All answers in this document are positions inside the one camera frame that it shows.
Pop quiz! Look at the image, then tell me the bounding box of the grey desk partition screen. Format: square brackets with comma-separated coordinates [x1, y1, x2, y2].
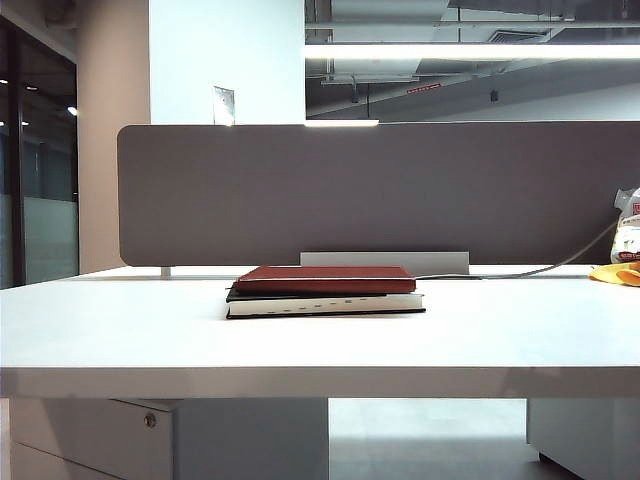
[117, 121, 640, 268]

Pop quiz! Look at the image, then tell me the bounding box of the short light strip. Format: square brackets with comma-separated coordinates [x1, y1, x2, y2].
[305, 118, 380, 128]

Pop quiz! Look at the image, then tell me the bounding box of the red leather book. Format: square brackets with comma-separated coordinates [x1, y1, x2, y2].
[229, 265, 417, 297]

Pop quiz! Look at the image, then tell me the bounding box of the black hardcover book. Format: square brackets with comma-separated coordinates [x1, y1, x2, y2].
[224, 288, 427, 321]

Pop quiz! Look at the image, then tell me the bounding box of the long ceiling light strip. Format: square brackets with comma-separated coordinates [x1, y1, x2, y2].
[304, 43, 640, 61]

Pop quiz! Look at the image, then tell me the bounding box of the dark glass partition wall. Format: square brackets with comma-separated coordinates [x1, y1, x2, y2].
[0, 14, 80, 290]

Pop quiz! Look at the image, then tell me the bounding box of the grey cable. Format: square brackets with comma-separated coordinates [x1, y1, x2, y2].
[414, 219, 621, 281]

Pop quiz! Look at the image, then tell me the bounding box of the silver cable tray flap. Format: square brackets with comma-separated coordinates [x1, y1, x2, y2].
[299, 251, 471, 275]

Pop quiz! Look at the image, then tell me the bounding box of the yellow cloth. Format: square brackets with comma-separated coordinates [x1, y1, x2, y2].
[588, 261, 640, 287]

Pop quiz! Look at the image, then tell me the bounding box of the silver wall plate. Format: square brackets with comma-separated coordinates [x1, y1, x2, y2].
[212, 85, 236, 126]

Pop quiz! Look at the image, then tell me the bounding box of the ceiling air vent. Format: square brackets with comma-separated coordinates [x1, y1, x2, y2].
[487, 28, 554, 45]

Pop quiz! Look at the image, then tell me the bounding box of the white drawer cabinet with lock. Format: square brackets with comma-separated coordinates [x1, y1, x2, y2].
[8, 398, 329, 480]

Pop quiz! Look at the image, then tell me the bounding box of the clear plastic snack bag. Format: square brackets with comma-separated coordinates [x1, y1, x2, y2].
[610, 187, 640, 265]

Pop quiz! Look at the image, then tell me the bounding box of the white plain pedestal cabinet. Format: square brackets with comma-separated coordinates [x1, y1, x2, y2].
[526, 398, 640, 480]

